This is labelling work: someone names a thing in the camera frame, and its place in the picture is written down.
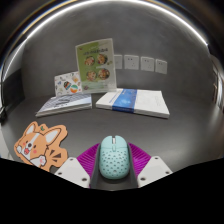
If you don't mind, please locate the white ceiling light strip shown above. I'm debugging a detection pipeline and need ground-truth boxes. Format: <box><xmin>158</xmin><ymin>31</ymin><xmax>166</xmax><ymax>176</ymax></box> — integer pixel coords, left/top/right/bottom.
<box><xmin>0</xmin><ymin>0</ymin><xmax>210</xmax><ymax>78</ymax></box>

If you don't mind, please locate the white book with blue band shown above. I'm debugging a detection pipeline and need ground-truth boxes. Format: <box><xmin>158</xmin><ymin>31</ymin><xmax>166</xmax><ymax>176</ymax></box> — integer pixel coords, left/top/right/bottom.
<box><xmin>95</xmin><ymin>87</ymin><xmax>171</xmax><ymax>119</ymax></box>

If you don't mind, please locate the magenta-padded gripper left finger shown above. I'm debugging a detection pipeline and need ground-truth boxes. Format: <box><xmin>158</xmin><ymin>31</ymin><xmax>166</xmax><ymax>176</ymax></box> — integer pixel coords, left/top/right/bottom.
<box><xmin>54</xmin><ymin>143</ymin><xmax>101</xmax><ymax>189</ymax></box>

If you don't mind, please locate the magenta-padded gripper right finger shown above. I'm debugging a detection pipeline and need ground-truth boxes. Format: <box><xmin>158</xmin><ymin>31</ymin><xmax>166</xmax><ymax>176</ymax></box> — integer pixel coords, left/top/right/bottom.
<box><xmin>128</xmin><ymin>142</ymin><xmax>174</xmax><ymax>189</ymax></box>

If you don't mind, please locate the mint green computer mouse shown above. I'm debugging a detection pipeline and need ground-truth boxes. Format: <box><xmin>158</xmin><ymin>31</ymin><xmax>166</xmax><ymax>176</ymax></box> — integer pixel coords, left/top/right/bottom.
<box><xmin>98</xmin><ymin>134</ymin><xmax>130</xmax><ymax>180</ymax></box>

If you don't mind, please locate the orange corgi-shaped mouse pad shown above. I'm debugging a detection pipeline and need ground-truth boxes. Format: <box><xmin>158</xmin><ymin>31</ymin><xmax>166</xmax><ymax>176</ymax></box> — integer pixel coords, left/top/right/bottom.
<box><xmin>13</xmin><ymin>121</ymin><xmax>69</xmax><ymax>173</ymax></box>

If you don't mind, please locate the grey striped book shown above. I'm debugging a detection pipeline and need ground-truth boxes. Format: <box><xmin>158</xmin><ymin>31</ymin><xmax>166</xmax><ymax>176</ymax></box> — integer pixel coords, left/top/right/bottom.
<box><xmin>35</xmin><ymin>92</ymin><xmax>93</xmax><ymax>118</ymax></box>

